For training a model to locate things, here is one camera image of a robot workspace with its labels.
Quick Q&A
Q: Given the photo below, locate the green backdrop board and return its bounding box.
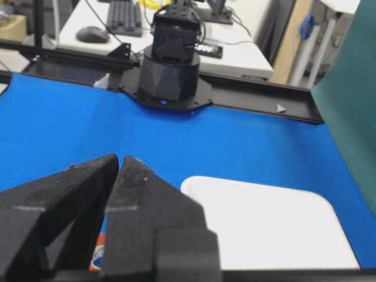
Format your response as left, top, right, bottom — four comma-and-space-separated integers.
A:
311, 1, 375, 219

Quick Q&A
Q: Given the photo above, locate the black monitor stand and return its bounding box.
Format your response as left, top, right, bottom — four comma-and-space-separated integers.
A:
193, 0, 233, 25

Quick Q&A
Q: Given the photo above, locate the orange blue packet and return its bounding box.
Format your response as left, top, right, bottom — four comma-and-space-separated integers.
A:
89, 217, 107, 272

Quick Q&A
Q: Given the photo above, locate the black smartphone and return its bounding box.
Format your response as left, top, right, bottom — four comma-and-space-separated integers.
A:
195, 43, 223, 59

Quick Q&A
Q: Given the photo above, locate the black keyboard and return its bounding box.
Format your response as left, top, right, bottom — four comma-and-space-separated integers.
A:
106, 1, 143, 37

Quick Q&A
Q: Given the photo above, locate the black mounting rail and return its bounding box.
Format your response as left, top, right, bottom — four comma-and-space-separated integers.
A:
1, 40, 323, 124

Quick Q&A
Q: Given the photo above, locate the white plastic case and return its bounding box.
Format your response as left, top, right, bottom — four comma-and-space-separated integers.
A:
180, 176, 359, 270

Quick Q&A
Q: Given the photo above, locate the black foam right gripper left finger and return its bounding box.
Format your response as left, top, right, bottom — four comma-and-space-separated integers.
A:
1, 154, 119, 278

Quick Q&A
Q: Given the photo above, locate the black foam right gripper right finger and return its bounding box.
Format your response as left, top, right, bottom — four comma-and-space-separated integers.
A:
100, 156, 221, 281

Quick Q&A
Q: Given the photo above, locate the blue table mat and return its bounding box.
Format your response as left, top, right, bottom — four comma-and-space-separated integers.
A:
1, 74, 375, 267

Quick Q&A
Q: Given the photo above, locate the black computer mouse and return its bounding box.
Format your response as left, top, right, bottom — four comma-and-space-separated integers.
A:
76, 26, 109, 43

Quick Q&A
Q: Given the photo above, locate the white desk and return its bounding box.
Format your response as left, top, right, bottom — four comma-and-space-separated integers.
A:
59, 1, 273, 78

